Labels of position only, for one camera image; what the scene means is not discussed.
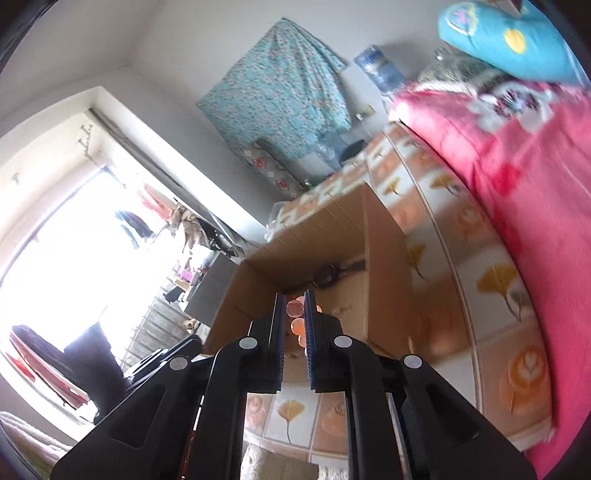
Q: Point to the grey patterned blanket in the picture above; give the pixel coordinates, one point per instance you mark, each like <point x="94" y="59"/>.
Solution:
<point x="452" y="69"/>

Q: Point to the pink hanging garment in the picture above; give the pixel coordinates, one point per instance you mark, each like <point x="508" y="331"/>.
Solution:
<point x="154" y="198"/>

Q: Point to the pink blanket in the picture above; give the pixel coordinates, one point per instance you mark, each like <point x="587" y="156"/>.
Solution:
<point x="531" y="207"/>

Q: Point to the brown cardboard box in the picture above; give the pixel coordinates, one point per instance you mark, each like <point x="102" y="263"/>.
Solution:
<point x="388" y="277"/>

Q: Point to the white fluffy blanket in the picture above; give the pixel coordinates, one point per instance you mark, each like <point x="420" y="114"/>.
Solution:
<point x="277" y="464"/>

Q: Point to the teal floral cloth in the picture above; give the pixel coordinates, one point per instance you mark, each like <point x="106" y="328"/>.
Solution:
<point x="286" y="92"/>

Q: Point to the dark hanging jacket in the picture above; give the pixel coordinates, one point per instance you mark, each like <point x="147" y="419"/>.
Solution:
<point x="134" y="224"/>

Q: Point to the grey patterned pillow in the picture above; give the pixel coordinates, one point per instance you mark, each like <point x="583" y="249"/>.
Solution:
<point x="270" y="168"/>

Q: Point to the clear empty jug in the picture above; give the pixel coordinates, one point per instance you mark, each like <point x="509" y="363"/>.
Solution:
<point x="330" y="150"/>

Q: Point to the blue water jug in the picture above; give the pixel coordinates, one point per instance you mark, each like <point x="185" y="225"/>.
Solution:
<point x="381" y="67"/>

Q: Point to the white plastic bag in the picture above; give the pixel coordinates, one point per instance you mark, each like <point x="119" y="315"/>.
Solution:
<point x="274" y="221"/>

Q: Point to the dark cloth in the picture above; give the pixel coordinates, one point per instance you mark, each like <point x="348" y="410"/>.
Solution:
<point x="92" y="364"/>

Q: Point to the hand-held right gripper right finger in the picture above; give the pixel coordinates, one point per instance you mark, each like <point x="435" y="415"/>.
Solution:
<point x="311" y="350"/>

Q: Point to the wall socket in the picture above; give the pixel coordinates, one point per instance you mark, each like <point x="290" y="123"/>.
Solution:
<point x="366" y="112"/>

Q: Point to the blue cartoon pillow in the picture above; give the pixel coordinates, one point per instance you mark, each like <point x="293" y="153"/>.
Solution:
<point x="508" y="50"/>

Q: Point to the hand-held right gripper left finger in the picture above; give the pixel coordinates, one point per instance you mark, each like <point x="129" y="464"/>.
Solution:
<point x="279" y="350"/>

